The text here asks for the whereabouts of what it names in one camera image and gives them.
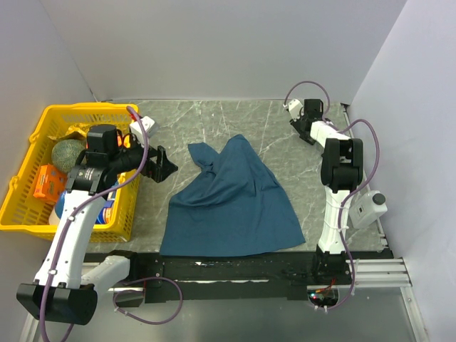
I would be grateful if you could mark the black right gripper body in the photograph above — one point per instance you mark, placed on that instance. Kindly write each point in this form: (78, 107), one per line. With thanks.
(298, 126)

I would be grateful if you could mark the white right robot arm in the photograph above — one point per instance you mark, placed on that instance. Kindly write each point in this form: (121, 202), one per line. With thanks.
(341, 174)

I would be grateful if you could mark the white webcam device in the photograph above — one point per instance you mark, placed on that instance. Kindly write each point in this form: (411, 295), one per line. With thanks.
(367, 209)

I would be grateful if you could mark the green melon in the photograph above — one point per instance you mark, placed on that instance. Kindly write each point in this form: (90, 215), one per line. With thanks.
(65, 153)

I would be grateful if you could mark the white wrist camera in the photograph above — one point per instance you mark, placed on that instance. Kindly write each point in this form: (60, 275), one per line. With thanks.
(150, 127)
(295, 109)

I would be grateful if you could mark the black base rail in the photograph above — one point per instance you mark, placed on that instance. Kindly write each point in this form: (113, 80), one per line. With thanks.
(283, 275)

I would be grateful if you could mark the white blue bottle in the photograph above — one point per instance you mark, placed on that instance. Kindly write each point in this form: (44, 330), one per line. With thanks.
(57, 211)

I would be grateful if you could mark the yellow plastic basket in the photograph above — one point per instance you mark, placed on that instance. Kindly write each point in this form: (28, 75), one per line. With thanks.
(22, 212)

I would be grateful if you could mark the blue t-shirt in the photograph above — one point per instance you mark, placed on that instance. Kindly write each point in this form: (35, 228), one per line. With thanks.
(234, 207)

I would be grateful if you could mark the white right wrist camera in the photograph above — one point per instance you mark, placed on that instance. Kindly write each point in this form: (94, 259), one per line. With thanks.
(295, 109)

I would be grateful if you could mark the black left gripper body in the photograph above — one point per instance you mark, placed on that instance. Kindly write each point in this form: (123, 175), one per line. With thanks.
(149, 168)

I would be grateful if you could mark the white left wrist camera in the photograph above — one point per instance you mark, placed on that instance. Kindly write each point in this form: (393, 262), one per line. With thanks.
(150, 127)

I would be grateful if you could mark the aluminium frame rail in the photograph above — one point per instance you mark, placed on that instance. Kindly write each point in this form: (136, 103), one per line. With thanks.
(370, 270)

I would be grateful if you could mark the orange snack box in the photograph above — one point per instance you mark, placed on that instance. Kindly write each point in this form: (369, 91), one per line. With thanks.
(50, 184)

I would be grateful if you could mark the yellow snack bag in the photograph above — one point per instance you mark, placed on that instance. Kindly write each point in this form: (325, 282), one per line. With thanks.
(74, 132)

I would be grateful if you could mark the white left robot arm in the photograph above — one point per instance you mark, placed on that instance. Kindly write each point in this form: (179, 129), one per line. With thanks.
(60, 291)

